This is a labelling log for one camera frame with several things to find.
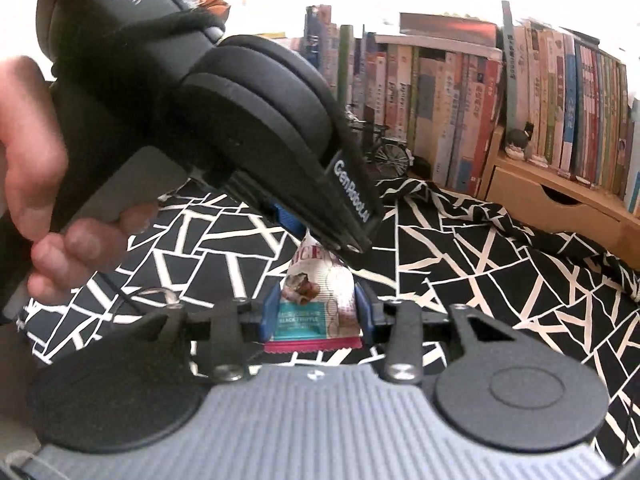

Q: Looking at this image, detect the white teal snack packet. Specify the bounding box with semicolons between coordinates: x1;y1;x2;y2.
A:
265;234;361;353

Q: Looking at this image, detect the left hand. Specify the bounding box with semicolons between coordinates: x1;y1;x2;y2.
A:
1;56;157;306

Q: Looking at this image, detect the miniature bicycle model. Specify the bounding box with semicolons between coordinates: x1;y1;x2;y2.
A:
345;106;413;179

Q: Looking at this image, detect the upright book row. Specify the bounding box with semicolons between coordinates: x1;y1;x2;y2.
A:
299;6;639;212

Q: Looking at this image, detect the black white geometric cloth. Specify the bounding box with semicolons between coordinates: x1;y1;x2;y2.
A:
20;179;639;465

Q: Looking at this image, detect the wooden drawer organizer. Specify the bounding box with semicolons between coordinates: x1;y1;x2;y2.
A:
477;126;640;269

